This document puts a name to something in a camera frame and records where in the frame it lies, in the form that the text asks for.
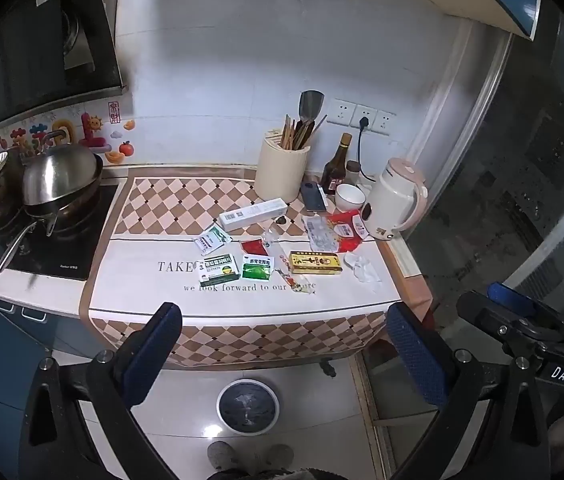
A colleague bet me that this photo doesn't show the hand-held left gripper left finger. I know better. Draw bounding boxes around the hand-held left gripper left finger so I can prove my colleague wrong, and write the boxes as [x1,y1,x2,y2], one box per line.
[19,302,183,480]

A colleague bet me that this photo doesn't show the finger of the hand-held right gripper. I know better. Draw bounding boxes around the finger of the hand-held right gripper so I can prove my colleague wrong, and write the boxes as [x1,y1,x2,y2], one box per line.
[456,290,528,346]
[487,281,564,328]

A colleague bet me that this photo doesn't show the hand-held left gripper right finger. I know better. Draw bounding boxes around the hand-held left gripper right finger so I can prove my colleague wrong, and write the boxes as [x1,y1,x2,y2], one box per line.
[386,302,550,480]

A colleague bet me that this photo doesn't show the white trash bin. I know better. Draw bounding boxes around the white trash bin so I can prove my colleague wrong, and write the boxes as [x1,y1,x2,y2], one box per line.
[216,379,280,436]

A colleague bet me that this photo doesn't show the green and white medicine box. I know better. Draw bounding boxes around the green and white medicine box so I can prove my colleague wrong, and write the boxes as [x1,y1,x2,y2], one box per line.
[197,255,241,288]

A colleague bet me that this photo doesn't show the clear plastic wrapper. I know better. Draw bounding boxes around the clear plastic wrapper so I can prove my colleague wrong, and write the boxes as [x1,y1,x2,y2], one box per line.
[344,254,381,286]
[262,227,297,291]

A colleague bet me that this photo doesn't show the white and green sachet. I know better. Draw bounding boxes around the white and green sachet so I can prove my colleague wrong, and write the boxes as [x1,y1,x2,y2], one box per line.
[193,225,233,256]

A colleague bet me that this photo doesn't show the green packet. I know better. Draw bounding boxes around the green packet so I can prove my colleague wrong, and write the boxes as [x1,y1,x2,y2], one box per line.
[241,254,275,281]

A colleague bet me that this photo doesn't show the gold box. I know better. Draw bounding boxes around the gold box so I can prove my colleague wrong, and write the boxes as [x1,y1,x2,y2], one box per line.
[289,251,343,276]

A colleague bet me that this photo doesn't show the checkered printed tablecloth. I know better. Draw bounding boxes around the checkered printed tablecloth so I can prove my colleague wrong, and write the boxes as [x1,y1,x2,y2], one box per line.
[79,175,413,371]

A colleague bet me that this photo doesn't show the person's left shoe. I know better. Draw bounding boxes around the person's left shoe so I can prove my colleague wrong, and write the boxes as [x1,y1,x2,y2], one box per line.
[207,441,237,473]

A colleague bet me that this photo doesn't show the person's shoe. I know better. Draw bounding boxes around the person's shoe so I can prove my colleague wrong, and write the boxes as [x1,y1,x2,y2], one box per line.
[264,444,295,471]
[207,441,237,473]

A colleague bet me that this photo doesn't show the black induction cooktop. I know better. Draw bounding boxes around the black induction cooktop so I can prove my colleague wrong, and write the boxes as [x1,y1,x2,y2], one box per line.
[0,180,120,281]

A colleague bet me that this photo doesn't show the glass sliding door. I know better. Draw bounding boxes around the glass sliding door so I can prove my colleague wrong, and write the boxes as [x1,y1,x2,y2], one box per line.
[407,10,564,311]

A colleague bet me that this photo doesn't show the red plastic bag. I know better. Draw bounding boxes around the red plastic bag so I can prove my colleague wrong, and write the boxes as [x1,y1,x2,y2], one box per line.
[329,210,373,253]

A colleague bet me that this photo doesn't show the white and pink kettle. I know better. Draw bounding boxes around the white and pink kettle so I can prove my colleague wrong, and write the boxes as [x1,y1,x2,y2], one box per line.
[359,157,429,242]

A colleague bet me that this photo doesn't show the clear plastic bag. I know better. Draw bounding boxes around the clear plastic bag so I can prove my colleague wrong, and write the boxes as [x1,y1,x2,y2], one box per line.
[303,214,343,251]

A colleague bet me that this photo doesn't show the person's right shoe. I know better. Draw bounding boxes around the person's right shoe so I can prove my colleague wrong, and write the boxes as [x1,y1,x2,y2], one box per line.
[264,444,295,471]

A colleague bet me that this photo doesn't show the dark frying pan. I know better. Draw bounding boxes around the dark frying pan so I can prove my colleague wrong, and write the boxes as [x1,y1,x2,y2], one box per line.
[0,180,105,278]

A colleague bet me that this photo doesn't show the long white box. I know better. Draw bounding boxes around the long white box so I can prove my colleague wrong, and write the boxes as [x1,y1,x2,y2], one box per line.
[218,198,289,233]

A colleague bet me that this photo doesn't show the white bowl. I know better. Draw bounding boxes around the white bowl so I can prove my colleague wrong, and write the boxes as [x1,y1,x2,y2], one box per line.
[335,183,367,211]

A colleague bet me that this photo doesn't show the dark smartphone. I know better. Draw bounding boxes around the dark smartphone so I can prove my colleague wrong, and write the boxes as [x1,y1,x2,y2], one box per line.
[300,181,329,212]

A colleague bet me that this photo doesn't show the steel wok lid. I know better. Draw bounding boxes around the steel wok lid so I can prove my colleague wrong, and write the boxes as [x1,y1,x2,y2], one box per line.
[22,132,105,206]

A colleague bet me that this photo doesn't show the brown sauce bottle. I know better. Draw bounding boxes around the brown sauce bottle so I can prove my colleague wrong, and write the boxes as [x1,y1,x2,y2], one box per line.
[321,133,353,196]

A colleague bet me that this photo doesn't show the cream utensil holder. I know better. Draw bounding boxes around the cream utensil holder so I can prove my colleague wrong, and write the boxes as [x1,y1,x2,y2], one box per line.
[253,130,311,203]

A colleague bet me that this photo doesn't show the bundle of wooden chopsticks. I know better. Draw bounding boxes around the bundle of wooden chopsticks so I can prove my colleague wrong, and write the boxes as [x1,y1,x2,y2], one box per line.
[279,114,329,152]

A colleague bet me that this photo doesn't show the steel spatula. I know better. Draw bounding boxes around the steel spatula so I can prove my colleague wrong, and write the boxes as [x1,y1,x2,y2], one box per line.
[298,90,325,133]

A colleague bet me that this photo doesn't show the black range hood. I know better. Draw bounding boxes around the black range hood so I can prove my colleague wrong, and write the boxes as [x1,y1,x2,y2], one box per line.
[0,0,127,133]

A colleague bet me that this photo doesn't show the white wall socket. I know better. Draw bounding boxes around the white wall socket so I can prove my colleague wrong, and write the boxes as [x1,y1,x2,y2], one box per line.
[374,109,397,136]
[326,99,357,126]
[351,104,379,131]

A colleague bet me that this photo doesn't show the black power cable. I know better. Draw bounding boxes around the black power cable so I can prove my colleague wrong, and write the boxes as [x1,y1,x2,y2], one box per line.
[357,116,377,183]

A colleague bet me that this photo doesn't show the colourful wall stickers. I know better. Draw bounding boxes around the colourful wall stickers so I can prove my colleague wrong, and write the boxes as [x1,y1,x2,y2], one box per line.
[0,102,137,166]

